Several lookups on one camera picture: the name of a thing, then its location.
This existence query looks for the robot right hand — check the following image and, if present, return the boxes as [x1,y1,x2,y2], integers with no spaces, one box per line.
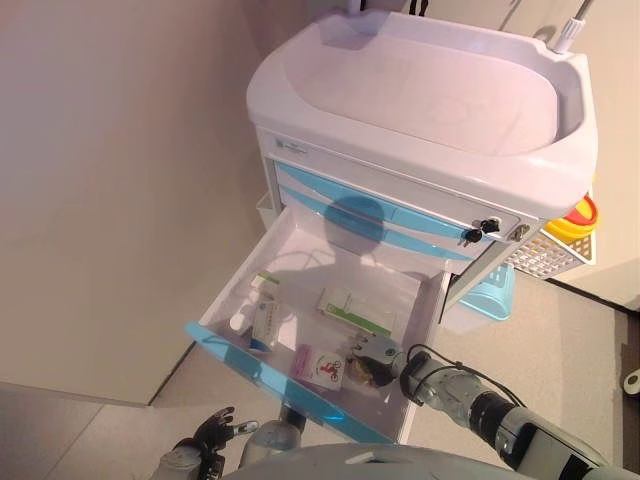
[342,333,409,389]

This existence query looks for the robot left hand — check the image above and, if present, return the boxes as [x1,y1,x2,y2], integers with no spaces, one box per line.
[192,405,260,454]

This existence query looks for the amber capsule medicine bottle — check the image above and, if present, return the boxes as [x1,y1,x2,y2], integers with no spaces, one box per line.
[349,355,389,389]

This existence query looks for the blue front cart drawer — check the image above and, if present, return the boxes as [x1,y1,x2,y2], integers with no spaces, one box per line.
[183,204,451,446]
[273,162,471,246]
[277,184,474,262]

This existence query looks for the green and white medicine box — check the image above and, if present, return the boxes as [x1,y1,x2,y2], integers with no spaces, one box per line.
[314,287,396,336]

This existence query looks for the white and blue medicine box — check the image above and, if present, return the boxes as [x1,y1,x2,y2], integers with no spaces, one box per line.
[247,294,284,354]

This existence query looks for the robot left leg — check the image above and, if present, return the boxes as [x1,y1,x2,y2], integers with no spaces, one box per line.
[239,403,307,469]

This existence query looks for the pink box with red figure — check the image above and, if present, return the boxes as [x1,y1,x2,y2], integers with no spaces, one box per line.
[294,344,346,389]

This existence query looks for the grey robot torso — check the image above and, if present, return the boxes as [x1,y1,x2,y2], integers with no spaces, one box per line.
[234,442,516,480]

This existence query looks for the white bin with blue lid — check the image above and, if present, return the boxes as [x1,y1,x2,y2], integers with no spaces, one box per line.
[444,262,516,336]

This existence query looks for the clear plastic tubing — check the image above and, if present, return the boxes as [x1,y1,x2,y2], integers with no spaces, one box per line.
[272,247,341,281]

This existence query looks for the black keys in lock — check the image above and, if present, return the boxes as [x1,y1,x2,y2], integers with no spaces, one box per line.
[459,217,501,249]

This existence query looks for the white perforated basket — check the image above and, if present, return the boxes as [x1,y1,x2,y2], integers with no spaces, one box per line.
[504,232,599,276]

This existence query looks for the cart label sticker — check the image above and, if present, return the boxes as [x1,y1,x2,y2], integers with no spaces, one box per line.
[272,137,309,156]

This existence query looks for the yellow sharps container red lid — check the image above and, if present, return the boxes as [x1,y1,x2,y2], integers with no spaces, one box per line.
[544,194,601,241]

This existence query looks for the white medical trolley cart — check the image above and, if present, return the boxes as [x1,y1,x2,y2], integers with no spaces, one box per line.
[244,9,601,321]

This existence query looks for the metal IV pole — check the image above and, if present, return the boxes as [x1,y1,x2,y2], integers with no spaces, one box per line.
[552,0,596,54]

